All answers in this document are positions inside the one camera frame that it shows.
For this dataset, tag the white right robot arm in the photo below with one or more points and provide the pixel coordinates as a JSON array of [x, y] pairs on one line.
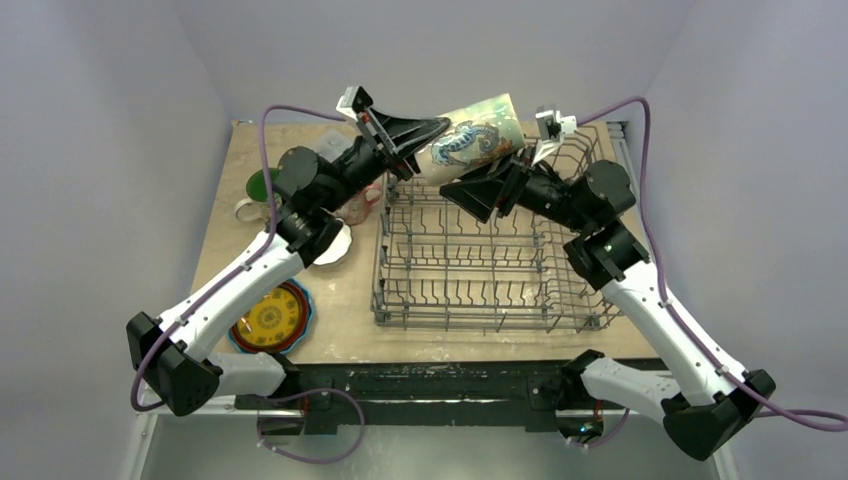
[[709, 396]]

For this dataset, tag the seahorse pattern tall mug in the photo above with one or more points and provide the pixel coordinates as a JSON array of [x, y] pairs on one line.
[[479, 134]]

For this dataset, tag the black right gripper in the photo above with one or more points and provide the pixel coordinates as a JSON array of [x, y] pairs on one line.
[[505, 192]]

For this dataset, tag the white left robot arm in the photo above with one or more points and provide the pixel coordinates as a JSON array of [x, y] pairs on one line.
[[172, 352]]

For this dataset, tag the grey wire dish rack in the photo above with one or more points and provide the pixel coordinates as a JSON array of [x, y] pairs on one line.
[[437, 267]]

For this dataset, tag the white scalloped bowl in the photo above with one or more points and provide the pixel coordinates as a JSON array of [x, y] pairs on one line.
[[338, 249]]

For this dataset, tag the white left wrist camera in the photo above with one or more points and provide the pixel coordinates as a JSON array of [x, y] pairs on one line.
[[354, 101]]

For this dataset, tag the pink ghost mug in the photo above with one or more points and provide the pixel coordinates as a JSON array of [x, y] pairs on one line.
[[356, 210]]

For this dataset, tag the green inside floral mug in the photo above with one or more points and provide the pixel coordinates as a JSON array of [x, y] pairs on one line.
[[254, 207]]

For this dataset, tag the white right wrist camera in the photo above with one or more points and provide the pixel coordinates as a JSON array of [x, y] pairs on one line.
[[553, 129]]

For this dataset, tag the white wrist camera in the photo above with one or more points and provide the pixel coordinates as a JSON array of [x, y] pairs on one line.
[[553, 129], [354, 101]]

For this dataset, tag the yellow patterned plate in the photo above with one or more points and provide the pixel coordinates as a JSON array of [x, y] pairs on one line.
[[268, 320]]

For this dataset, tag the clear plastic box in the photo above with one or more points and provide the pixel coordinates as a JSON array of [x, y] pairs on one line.
[[332, 145]]

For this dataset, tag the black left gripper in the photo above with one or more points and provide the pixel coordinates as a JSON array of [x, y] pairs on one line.
[[385, 136]]

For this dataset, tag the black table front rail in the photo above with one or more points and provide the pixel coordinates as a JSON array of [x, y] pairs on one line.
[[536, 395]]

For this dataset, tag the blue scalloped plate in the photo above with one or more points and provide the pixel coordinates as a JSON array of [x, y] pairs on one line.
[[308, 301]]

